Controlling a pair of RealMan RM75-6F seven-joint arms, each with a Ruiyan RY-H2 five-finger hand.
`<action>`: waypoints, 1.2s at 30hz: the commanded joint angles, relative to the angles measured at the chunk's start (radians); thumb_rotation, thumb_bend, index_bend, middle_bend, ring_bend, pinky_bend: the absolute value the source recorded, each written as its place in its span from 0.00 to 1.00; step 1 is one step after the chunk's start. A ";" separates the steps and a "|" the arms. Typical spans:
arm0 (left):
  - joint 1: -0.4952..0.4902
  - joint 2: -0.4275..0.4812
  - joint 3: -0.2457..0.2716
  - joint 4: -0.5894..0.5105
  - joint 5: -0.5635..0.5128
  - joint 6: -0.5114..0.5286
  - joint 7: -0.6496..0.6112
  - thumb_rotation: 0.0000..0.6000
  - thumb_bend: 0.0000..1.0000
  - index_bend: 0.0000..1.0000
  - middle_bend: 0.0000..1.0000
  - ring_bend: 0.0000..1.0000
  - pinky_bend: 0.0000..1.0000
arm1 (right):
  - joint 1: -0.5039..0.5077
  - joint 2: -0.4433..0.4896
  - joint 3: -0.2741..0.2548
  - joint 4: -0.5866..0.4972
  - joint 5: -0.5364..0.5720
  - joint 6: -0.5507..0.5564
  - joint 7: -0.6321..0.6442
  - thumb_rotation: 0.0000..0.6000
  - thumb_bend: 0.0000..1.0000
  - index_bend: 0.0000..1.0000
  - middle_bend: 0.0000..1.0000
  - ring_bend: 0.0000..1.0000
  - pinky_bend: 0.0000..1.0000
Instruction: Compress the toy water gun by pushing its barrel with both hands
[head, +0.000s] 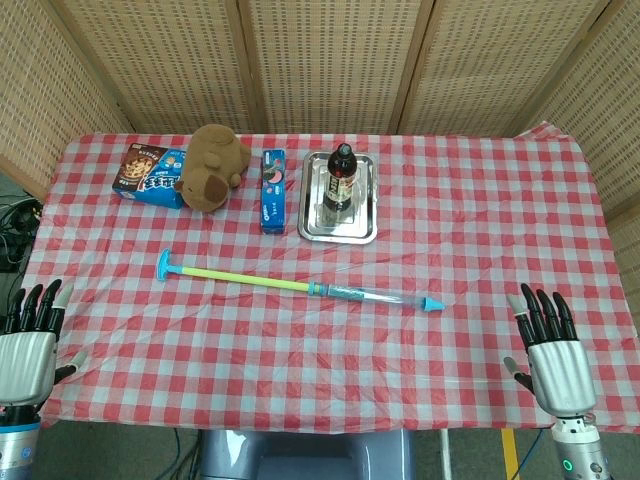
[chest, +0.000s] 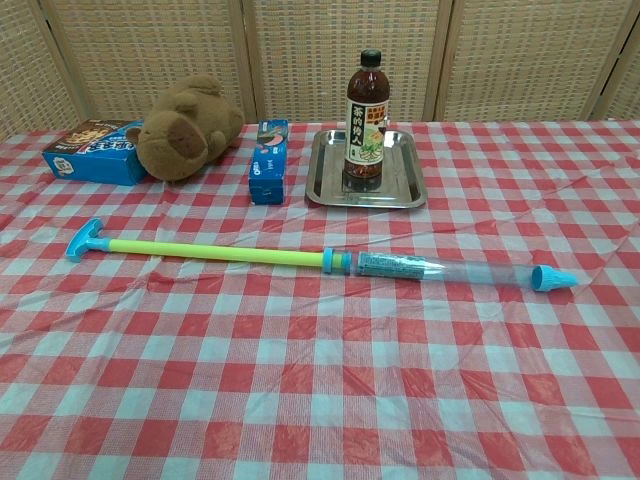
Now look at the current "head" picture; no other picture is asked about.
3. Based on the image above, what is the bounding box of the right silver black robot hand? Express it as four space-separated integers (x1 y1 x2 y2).
503 282 598 417

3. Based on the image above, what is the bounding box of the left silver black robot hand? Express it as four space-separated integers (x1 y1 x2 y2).
0 279 89 407

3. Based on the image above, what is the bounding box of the large blue yellow toy syringe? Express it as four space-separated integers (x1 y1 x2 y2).
156 248 446 314

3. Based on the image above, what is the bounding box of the red white checkered tablecloth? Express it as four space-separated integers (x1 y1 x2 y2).
0 121 640 434

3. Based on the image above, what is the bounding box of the white table leg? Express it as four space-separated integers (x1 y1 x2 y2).
439 428 452 480

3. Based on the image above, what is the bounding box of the blue brown cookie box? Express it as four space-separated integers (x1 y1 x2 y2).
110 142 189 210

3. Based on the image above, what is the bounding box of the brown plush toy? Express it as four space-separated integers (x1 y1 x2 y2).
174 123 253 216

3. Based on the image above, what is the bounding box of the grey-blue robot torso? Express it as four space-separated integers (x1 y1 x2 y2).
198 428 417 480

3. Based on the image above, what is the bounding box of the rectangular stainless steel tray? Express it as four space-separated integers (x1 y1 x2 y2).
297 150 379 246

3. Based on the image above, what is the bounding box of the dark tea bottle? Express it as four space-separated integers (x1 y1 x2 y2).
321 142 358 214

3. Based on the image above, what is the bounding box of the blue Oreo cookie box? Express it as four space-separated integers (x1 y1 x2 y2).
258 148 288 237

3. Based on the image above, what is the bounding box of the bamboo folding screen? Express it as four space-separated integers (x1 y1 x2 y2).
0 0 640 281

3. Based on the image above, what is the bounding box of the black cables and equipment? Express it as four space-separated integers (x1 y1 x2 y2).
0 191 44 274

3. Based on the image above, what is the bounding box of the blue floor cable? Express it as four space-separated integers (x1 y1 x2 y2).
172 428 202 480

